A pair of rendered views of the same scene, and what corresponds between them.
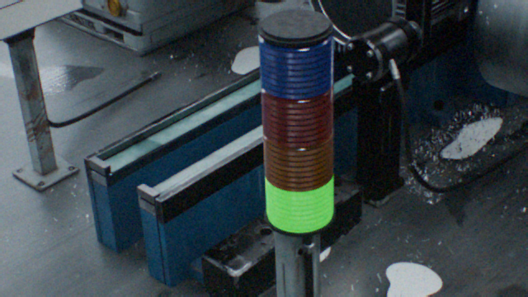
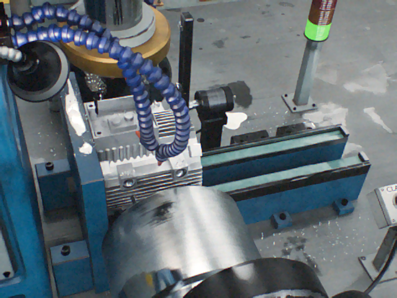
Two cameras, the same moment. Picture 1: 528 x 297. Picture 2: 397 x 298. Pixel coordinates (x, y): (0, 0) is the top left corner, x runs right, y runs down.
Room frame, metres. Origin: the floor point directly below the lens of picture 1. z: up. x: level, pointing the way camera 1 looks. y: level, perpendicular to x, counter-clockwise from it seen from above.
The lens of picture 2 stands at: (1.94, 0.22, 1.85)
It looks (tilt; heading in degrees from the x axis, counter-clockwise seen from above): 45 degrees down; 204
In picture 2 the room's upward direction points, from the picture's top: 5 degrees clockwise
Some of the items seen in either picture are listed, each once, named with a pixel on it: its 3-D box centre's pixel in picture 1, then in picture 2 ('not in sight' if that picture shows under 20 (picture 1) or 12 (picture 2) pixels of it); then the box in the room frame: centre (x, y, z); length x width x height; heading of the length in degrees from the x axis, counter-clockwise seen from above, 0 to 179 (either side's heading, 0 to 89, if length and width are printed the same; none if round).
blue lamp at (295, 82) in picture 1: (296, 58); not in sight; (0.67, -0.03, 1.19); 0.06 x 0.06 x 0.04
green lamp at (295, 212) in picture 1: (299, 195); (317, 27); (0.67, -0.03, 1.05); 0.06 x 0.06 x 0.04
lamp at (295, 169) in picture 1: (298, 152); (321, 12); (0.67, -0.03, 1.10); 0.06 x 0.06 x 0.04
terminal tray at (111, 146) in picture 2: not in sight; (121, 128); (1.29, -0.23, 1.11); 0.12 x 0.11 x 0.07; 135
